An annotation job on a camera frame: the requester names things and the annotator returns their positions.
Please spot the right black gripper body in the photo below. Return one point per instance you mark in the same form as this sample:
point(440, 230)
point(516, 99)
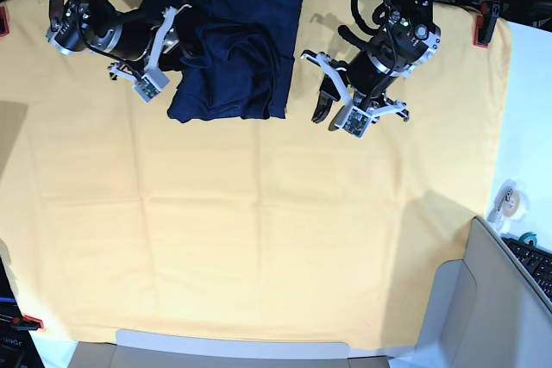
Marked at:
point(146, 47)

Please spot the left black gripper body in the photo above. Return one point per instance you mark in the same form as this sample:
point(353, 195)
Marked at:
point(361, 82)

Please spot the navy blue long-sleeve shirt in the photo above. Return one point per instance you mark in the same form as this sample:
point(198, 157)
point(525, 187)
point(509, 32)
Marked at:
point(243, 67)

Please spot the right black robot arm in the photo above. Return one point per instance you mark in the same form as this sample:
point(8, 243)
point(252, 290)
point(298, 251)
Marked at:
point(78, 25)

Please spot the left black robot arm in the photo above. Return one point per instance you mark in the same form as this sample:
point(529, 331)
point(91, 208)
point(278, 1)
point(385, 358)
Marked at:
point(401, 36)

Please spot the red clamp top right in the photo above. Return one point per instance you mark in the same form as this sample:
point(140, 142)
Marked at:
point(485, 23)

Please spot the red clamp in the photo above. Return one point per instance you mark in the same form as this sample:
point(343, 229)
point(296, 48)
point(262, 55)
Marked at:
point(25, 323)
point(485, 23)
point(4, 26)

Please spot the red clamp top left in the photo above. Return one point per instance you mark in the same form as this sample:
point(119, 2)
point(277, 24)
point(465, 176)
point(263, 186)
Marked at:
point(4, 26)

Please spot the yellow table cloth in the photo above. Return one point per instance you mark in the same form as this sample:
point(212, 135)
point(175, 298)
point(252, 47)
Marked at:
point(114, 216)

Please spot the clear tape dispenser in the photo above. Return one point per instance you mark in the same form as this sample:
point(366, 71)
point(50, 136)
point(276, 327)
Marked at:
point(510, 204)

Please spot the green tape roll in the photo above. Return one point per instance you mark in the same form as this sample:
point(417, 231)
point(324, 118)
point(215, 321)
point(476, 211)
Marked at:
point(528, 240)

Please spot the cardboard box right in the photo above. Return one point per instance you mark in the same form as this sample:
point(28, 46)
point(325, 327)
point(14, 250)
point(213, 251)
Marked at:
point(485, 310)

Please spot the black keyboard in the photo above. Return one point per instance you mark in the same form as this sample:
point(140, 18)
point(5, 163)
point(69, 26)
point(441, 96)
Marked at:
point(537, 266)

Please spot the red clamp bottom left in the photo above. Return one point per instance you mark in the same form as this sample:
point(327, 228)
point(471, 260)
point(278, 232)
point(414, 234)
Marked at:
point(25, 323)

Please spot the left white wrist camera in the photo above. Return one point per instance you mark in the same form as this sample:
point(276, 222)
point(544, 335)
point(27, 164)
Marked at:
point(353, 121)

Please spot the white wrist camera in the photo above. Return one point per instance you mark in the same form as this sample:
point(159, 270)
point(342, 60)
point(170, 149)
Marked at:
point(353, 121)
point(151, 85)

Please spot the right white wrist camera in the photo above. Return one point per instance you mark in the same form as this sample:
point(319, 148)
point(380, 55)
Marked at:
point(151, 85)

